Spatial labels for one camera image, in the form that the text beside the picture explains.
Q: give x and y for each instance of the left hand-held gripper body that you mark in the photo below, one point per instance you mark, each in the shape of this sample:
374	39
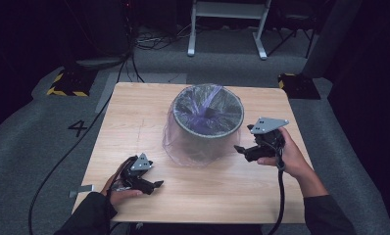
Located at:
137	181

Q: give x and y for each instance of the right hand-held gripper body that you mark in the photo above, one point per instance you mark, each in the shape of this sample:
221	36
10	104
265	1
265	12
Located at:
268	147

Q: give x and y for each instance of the green plastic bucket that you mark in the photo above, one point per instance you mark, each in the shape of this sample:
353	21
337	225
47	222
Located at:
235	127

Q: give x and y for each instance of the purple plastic bag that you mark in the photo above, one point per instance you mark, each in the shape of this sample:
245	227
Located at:
170	143

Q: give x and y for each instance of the person's left hand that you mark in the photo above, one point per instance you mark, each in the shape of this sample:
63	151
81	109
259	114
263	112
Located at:
118	195

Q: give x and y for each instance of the person's right hand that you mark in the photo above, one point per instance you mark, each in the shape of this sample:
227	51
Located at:
294	160

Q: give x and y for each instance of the black yellow striped base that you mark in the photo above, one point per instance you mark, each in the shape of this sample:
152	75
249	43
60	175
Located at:
72	83
301	86

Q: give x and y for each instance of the black tripod legs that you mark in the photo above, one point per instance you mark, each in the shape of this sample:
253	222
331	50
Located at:
310	42

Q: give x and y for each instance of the white metal stand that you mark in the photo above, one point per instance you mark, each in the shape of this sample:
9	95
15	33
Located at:
229	9

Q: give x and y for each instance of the grey table bracket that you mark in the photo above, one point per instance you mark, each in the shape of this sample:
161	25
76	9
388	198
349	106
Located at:
83	188

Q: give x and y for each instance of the grey post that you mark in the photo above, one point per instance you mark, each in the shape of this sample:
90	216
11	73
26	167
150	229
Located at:
330	36

